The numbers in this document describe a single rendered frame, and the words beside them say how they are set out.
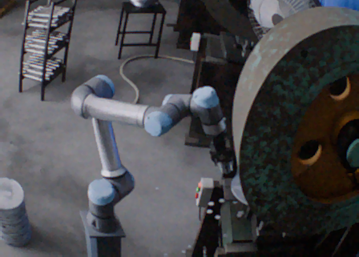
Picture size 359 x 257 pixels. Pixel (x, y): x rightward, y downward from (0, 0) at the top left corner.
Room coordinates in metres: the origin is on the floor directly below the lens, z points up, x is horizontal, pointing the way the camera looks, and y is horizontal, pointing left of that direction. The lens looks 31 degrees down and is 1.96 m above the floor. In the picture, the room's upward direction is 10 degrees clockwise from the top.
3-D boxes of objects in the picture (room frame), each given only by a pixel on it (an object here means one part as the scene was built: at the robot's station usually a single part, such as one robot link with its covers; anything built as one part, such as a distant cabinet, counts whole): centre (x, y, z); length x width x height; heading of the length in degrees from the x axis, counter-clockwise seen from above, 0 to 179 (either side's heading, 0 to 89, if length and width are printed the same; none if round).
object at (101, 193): (1.53, 0.27, 0.62); 0.13 x 0.12 x 0.14; 156
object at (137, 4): (4.51, 0.56, 0.40); 0.45 x 0.40 x 0.79; 18
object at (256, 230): (1.58, -0.51, 0.68); 0.45 x 0.30 x 0.06; 6
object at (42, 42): (3.50, 1.31, 0.47); 0.46 x 0.43 x 0.95; 76
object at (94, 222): (1.53, 0.27, 0.50); 0.15 x 0.15 x 0.10
